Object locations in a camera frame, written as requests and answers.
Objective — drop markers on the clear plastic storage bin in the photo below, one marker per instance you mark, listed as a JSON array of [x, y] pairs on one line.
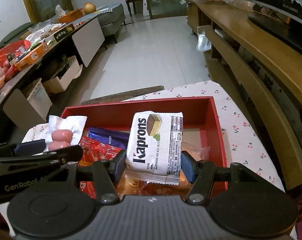
[[37, 97]]

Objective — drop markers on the wooden television cabinet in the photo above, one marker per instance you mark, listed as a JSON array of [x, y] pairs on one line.
[[240, 22]]

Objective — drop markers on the bag of red fruit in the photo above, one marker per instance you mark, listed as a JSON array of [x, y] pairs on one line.
[[1, 80]]

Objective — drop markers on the dark wooden bench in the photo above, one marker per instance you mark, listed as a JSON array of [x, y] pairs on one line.
[[121, 96]]

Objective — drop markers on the open cardboard box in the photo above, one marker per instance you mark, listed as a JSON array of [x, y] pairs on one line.
[[63, 80]]

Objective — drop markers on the white wafer packet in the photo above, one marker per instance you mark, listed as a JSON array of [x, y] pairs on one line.
[[153, 150]]

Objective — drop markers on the pile of white bags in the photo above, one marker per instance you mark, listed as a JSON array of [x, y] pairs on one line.
[[43, 31]]

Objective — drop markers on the dark blue wafer packet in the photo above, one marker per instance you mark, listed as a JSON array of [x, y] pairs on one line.
[[108, 137]]

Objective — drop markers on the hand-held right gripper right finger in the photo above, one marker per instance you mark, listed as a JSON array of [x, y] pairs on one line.
[[187, 166]]

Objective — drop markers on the yellow pomelo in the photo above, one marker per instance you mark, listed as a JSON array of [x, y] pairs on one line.
[[89, 8]]

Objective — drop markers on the silver plastic bag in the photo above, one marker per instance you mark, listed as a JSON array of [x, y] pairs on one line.
[[203, 42]]

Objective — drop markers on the red cardboard box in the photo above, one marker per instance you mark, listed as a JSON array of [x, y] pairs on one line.
[[215, 135]]

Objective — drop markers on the red snack packet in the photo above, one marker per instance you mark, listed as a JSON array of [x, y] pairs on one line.
[[98, 152]]

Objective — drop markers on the orange flat box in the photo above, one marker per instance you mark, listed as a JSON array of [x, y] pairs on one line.
[[32, 56]]

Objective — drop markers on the cherry print tablecloth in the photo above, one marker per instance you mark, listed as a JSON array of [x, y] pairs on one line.
[[240, 135]]

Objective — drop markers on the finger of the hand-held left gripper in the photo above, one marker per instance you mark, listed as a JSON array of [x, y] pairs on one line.
[[66, 152], [31, 146]]

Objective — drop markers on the orange basket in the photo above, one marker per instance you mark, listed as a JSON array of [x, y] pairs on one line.
[[71, 16]]

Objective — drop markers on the orange snack packet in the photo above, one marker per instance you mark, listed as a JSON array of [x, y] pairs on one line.
[[141, 186]]

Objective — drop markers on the black labelled box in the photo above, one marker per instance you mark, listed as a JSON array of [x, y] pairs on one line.
[[63, 32]]

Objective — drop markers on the red plastic bag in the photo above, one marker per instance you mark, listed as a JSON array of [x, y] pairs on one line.
[[8, 51]]

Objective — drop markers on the green sofa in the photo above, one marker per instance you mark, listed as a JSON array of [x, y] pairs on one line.
[[16, 32]]

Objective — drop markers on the grey coffee table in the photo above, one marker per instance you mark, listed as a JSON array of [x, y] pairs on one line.
[[61, 40]]

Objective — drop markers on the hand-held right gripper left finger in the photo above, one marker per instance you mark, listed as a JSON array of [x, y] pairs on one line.
[[118, 165]]

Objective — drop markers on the clear pink sausage packet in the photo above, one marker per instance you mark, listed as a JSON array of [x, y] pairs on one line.
[[63, 135]]

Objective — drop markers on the grey sofa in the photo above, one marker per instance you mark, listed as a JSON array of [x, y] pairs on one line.
[[111, 22]]

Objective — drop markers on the black television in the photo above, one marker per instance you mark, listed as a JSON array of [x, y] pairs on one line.
[[278, 27]]

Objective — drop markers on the clear round cake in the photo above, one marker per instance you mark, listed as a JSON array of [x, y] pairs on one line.
[[198, 151]]

